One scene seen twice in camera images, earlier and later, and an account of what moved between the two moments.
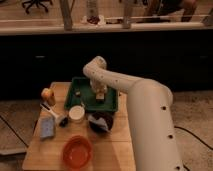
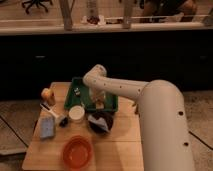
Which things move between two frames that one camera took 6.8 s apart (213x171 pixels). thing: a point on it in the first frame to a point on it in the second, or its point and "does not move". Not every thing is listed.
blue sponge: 46,127 does not move
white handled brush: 61,119 does not move
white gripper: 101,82 to 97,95
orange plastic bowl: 77,152 does not move
